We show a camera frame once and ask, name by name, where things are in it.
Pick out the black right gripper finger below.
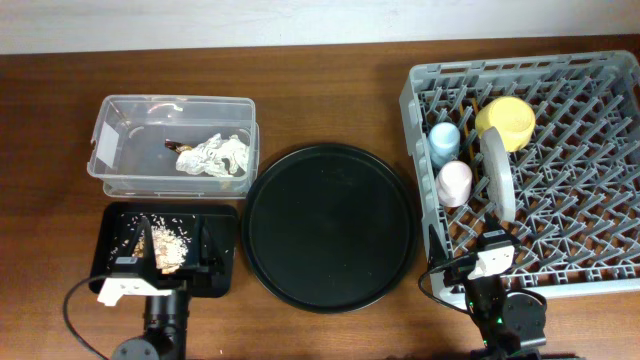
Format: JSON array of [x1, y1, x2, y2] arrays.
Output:
[[482, 213, 505, 239], [428, 225, 448, 265]]

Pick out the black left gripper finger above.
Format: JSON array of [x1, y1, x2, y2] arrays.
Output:
[[134, 216, 158, 280], [199, 220, 225, 273]]

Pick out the food scraps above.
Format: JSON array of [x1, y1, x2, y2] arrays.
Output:
[[109, 213, 196, 275]]

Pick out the grey round plate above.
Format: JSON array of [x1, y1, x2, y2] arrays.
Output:
[[480, 127, 516, 222]]

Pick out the pink plastic cup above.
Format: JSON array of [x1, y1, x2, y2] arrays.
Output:
[[435, 160, 473, 207]]

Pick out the light blue plastic cup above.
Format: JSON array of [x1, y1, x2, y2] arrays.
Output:
[[428, 122, 460, 168]]

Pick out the white napkin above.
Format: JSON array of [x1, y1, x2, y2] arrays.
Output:
[[175, 133, 250, 178]]

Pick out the yellow bowl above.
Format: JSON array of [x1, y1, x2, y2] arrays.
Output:
[[475, 96, 536, 152]]

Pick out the brown snack wrapper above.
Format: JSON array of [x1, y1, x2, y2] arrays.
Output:
[[164, 140, 192, 154]]

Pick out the wooden chopstick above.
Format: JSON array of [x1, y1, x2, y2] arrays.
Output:
[[469, 97, 482, 182], [459, 104, 475, 162]]

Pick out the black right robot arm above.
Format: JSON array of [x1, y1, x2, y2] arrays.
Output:
[[418, 214, 547, 360]]

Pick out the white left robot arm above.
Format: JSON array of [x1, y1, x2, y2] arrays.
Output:
[[92, 213, 236, 359]]

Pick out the grey dishwasher rack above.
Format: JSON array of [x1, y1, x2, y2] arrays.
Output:
[[399, 51, 639, 298]]

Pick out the black rectangular tray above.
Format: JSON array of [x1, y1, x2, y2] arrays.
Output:
[[90, 202, 239, 295]]

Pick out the clear plastic bin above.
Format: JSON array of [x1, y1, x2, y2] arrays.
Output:
[[87, 94, 260, 199]]

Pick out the black round tray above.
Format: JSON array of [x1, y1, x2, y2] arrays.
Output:
[[241, 143, 419, 314]]

